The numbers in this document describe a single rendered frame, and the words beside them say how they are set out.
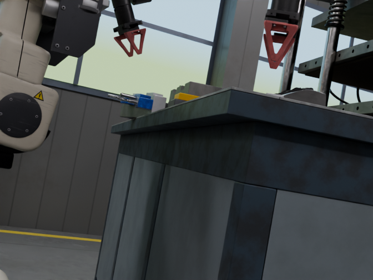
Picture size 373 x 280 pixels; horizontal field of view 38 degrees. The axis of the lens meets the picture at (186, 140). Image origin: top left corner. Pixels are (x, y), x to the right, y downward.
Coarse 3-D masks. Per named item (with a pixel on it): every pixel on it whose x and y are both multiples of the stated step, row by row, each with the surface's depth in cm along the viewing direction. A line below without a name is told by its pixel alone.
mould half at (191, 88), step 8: (184, 88) 142; (192, 88) 137; (200, 88) 138; (208, 88) 138; (216, 88) 139; (200, 96) 138; (288, 96) 143; (296, 96) 143; (304, 96) 144; (312, 96) 144; (320, 96) 145; (320, 104) 145
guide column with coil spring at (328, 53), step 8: (336, 8) 241; (336, 16) 241; (328, 32) 242; (336, 32) 241; (328, 40) 241; (336, 40) 241; (328, 48) 241; (336, 48) 241; (328, 56) 240; (328, 64) 240; (320, 72) 242; (328, 72) 240; (320, 80) 241; (328, 80) 240; (320, 88) 240; (328, 88) 240; (328, 96) 240
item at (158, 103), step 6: (156, 96) 151; (132, 102) 151; (138, 102) 150; (144, 102) 150; (150, 102) 151; (156, 102) 151; (162, 102) 151; (144, 108) 151; (150, 108) 151; (156, 108) 151; (162, 108) 151
